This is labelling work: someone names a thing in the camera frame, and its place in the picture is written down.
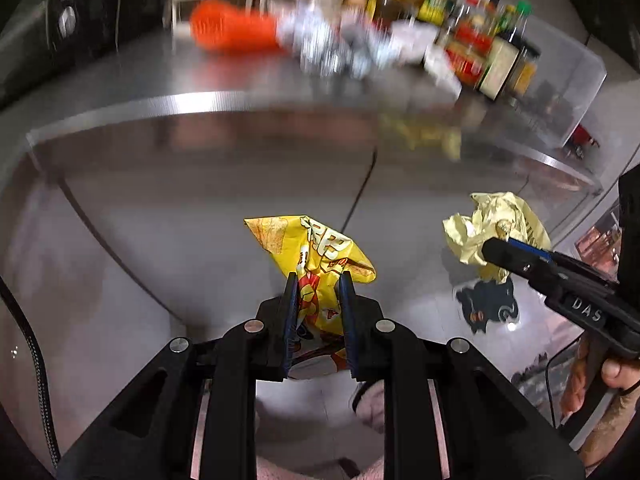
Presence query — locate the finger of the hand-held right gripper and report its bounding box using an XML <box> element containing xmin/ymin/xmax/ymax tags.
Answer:
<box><xmin>507</xmin><ymin>239</ymin><xmax>618</xmax><ymax>293</ymax></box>
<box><xmin>481</xmin><ymin>237</ymin><xmax>566</xmax><ymax>298</ymax></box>

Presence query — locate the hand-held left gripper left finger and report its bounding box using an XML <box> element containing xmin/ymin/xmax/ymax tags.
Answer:
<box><xmin>57</xmin><ymin>272</ymin><xmax>301</xmax><ymax>480</ymax></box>

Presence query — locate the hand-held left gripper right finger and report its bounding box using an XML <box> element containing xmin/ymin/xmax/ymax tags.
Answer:
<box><xmin>337</xmin><ymin>272</ymin><xmax>586</xmax><ymax>480</ymax></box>

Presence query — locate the pale yellow wrapper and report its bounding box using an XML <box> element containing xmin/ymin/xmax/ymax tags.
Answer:
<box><xmin>442</xmin><ymin>191</ymin><xmax>551</xmax><ymax>281</ymax></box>

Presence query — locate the yellow snack bag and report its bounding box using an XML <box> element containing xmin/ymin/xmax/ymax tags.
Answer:
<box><xmin>243</xmin><ymin>215</ymin><xmax>377</xmax><ymax>381</ymax></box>

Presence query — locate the white packet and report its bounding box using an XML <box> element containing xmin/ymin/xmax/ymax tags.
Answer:
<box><xmin>425</xmin><ymin>45</ymin><xmax>463</xmax><ymax>97</ymax></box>

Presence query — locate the clear plastic wrap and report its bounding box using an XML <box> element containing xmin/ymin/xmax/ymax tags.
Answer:
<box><xmin>277</xmin><ymin>10</ymin><xmax>373</xmax><ymax>78</ymax></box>

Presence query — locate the orange plastic packaging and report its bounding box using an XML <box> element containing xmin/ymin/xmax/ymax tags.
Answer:
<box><xmin>189</xmin><ymin>0</ymin><xmax>281</xmax><ymax>53</ymax></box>

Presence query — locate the person's right hand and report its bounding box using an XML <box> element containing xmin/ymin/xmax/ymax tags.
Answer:
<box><xmin>560</xmin><ymin>337</ymin><xmax>640</xmax><ymax>453</ymax></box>

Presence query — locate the black cartoon sticker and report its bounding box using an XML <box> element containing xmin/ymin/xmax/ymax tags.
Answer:
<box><xmin>455</xmin><ymin>277</ymin><xmax>521</xmax><ymax>336</ymax></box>

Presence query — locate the pink slipper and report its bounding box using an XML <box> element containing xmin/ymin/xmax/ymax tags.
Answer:
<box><xmin>350</xmin><ymin>380</ymin><xmax>386</xmax><ymax>433</ymax></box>

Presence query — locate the red pot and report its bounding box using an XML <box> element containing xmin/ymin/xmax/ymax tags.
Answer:
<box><xmin>570</xmin><ymin>125</ymin><xmax>602</xmax><ymax>150</ymax></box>

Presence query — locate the clear plastic splash guard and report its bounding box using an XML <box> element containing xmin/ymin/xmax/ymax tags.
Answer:
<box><xmin>527</xmin><ymin>14</ymin><xmax>608</xmax><ymax>150</ymax></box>

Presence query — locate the blue cap spice jar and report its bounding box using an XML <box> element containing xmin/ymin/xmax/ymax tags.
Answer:
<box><xmin>507</xmin><ymin>42</ymin><xmax>542</xmax><ymax>97</ymax></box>

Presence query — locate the dark bottle beige label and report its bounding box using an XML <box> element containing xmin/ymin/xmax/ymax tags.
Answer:
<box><xmin>477</xmin><ymin>7</ymin><xmax>523</xmax><ymax>102</ymax></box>

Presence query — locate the red lid sauce jar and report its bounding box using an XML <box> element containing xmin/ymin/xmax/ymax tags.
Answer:
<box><xmin>445</xmin><ymin>22</ymin><xmax>493</xmax><ymax>87</ymax></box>

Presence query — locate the green cap bottle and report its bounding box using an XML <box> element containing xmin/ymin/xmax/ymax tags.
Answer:
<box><xmin>510</xmin><ymin>0</ymin><xmax>534</xmax><ymax>36</ymax></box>

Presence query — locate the amber oil bottle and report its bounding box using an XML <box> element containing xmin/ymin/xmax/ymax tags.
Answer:
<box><xmin>367</xmin><ymin>0</ymin><xmax>408</xmax><ymax>24</ymax></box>

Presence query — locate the black toaster oven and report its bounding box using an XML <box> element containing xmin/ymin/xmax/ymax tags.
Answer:
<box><xmin>0</xmin><ymin>0</ymin><xmax>166</xmax><ymax>108</ymax></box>

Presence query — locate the black braided cable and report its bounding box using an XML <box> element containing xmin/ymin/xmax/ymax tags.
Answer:
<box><xmin>0</xmin><ymin>275</ymin><xmax>60</xmax><ymax>467</ymax></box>

